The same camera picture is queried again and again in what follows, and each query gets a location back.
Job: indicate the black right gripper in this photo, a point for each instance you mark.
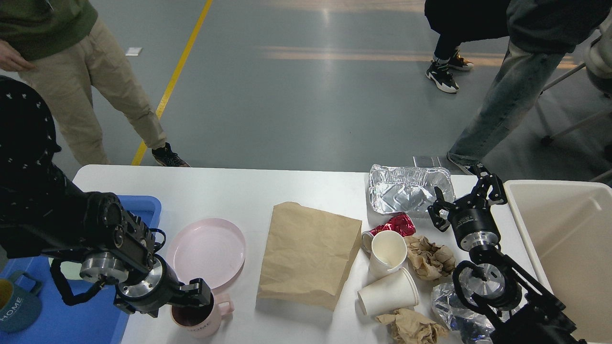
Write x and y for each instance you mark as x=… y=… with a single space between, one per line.
x=473 y=226

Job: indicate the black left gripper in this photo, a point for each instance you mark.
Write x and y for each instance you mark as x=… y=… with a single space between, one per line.
x=159 y=287

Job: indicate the pink mug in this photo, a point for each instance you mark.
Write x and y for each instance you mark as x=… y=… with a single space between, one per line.
x=204 y=321

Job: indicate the pink plate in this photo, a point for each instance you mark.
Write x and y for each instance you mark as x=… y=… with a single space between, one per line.
x=212 y=249

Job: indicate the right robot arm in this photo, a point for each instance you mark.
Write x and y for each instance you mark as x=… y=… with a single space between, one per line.
x=521 y=310

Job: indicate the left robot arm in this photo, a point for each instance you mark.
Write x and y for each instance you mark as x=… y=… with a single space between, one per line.
x=92 y=239

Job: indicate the crumpled brown paper upper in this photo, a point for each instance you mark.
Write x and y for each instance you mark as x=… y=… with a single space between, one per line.
x=429 y=260

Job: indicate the crumpled brown paper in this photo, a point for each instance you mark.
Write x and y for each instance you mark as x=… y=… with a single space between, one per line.
x=410 y=327
x=429 y=260

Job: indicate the aluminium foil tray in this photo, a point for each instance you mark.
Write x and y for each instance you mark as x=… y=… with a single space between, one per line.
x=407 y=189

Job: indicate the upright white paper cup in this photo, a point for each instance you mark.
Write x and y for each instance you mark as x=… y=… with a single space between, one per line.
x=387 y=254

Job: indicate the lying white paper cup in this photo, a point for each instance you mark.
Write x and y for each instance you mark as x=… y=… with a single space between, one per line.
x=395 y=291

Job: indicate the blue plastic tray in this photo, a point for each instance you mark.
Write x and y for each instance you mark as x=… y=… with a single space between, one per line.
x=97 y=321

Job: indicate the chair leg with caster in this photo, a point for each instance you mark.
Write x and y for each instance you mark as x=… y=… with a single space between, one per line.
x=604 y=86

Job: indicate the beige plastic bin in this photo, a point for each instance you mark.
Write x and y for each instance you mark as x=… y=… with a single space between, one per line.
x=570 y=227

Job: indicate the brown paper bag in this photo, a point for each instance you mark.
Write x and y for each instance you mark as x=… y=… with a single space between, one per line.
x=309 y=254

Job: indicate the crumpled clear plastic bag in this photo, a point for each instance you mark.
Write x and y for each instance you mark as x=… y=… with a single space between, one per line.
x=472 y=327

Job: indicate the crumpled brown paper lower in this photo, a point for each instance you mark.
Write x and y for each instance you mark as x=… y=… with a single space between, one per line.
x=410 y=327

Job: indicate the green plate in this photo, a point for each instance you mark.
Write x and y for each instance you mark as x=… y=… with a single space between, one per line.
x=71 y=270

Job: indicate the teal mug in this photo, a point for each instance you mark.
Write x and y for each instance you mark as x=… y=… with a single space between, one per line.
x=19 y=308

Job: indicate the person in black sneakers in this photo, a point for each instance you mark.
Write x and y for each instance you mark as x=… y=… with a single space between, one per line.
x=459 y=21

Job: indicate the person in blue jeans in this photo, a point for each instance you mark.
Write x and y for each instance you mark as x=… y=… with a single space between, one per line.
x=541 y=33

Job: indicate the person in green sweater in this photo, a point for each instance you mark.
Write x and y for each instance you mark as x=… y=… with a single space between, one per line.
x=62 y=49

